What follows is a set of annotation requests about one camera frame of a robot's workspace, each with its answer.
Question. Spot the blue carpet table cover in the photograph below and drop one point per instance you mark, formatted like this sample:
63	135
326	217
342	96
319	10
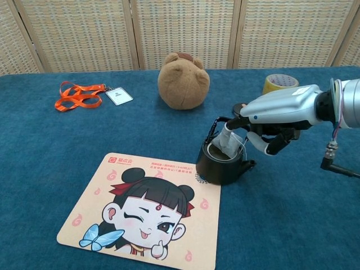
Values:
267	230

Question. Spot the cartoon girl mouse pad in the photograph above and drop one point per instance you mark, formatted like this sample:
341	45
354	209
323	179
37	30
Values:
140	213

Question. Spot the black teapot lid wooden knob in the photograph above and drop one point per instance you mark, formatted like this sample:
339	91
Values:
237	108

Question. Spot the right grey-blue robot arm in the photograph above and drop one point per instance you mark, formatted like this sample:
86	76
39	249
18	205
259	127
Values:
348	102

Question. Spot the brown plush capybara toy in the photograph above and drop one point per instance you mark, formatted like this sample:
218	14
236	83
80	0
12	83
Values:
182	84

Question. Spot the pyramid tea bag green tag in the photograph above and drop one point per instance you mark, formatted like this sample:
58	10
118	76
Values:
232	146

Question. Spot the woven bamboo folding screen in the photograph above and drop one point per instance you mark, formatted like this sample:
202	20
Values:
182	33

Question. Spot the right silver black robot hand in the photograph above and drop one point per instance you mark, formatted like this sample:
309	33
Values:
281	108

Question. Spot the white ID badge card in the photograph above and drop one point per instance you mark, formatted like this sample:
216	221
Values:
119	96

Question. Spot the yellow packing tape roll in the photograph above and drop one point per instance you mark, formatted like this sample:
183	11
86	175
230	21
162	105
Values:
274	83

